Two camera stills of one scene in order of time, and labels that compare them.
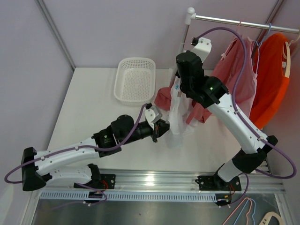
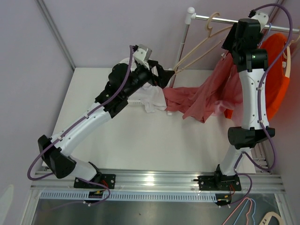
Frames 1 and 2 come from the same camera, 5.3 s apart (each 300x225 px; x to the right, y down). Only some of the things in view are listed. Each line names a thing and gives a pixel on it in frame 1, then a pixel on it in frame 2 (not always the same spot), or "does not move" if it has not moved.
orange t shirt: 271,85 does not move
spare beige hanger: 268,216 does not move
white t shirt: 180,106 → 153,98
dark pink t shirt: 227,69 does not move
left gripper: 160,127 → 163,76
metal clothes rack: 191,16 does not move
